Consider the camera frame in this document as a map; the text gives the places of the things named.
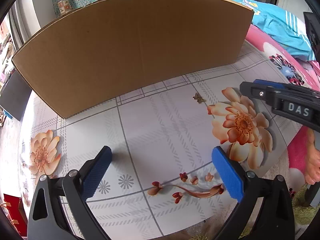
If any floral plastic tablecloth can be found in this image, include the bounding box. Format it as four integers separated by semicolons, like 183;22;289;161
20;42;284;239

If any cyan striped shirt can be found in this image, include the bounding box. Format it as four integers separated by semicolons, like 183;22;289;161
233;0;316;61

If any brown cardboard box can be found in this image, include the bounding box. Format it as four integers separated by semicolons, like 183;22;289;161
12;0;253;119

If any patterned gift box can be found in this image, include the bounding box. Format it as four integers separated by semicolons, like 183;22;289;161
57;0;72;15

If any gold butterfly brooch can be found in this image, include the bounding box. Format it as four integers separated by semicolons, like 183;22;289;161
193;92;206;104

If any green plush toy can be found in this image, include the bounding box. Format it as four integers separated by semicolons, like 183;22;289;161
292;184;319;239

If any red box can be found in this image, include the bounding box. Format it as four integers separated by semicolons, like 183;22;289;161
4;194;28;237

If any person's right hand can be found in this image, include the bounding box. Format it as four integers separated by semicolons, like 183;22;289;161
305;128;320;185

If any dark grey cabinet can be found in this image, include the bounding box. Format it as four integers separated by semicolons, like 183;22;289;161
0;70;32;121

